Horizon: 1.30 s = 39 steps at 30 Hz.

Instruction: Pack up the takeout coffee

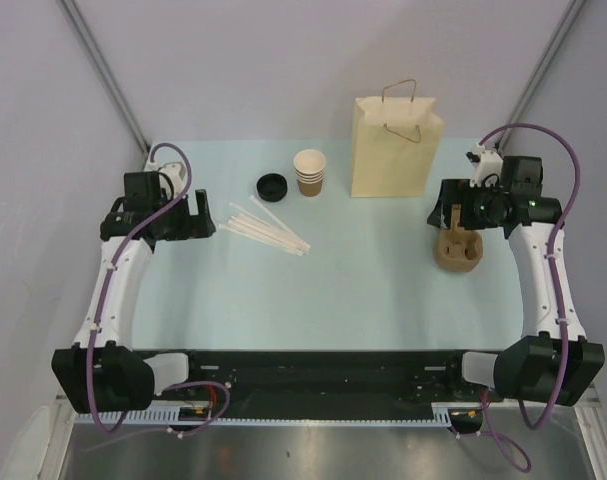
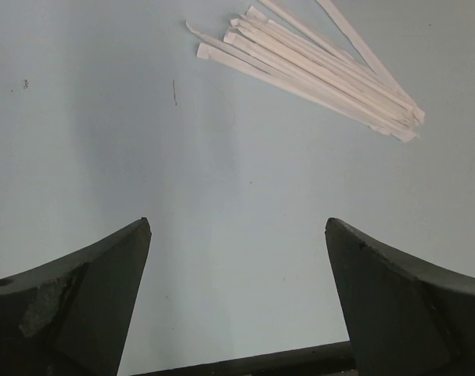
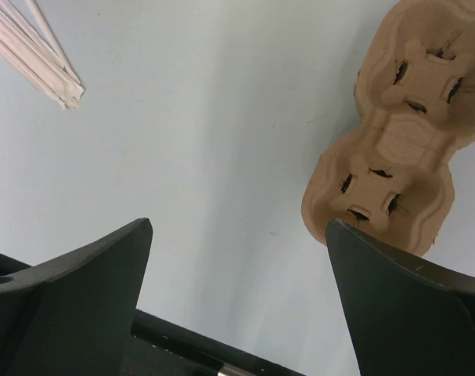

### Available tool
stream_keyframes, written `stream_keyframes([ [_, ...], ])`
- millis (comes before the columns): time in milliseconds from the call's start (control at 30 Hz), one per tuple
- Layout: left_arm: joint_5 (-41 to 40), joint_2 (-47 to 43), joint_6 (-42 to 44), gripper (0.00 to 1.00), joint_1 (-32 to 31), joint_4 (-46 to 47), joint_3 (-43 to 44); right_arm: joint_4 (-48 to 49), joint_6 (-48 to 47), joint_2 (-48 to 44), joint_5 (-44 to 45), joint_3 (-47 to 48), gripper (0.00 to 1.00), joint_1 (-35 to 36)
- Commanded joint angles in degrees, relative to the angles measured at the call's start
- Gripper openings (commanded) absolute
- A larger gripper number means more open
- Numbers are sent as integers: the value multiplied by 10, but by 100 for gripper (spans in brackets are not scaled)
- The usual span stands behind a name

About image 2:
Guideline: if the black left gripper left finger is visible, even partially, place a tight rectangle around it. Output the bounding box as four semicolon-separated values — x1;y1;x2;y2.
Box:
0;218;152;375

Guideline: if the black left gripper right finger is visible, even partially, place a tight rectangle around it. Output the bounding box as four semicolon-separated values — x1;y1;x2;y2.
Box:
325;218;475;375

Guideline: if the paper-wrapped straw, lowest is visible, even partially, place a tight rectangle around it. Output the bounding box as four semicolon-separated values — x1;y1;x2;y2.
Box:
196;43;417;143

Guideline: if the paper-wrapped straw, upper bundle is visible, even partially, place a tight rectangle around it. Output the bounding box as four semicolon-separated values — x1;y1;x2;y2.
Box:
230;15;424;123

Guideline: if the paper-wrapped straw, middle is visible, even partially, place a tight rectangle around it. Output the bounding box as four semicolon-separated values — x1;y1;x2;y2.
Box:
224;27;418;129

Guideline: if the paper-wrapped straw, separate long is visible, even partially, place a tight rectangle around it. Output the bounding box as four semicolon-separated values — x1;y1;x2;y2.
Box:
261;1;405;96

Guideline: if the paper-wrapped straw, outermost single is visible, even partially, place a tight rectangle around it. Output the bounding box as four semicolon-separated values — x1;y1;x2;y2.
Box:
318;0;399;89

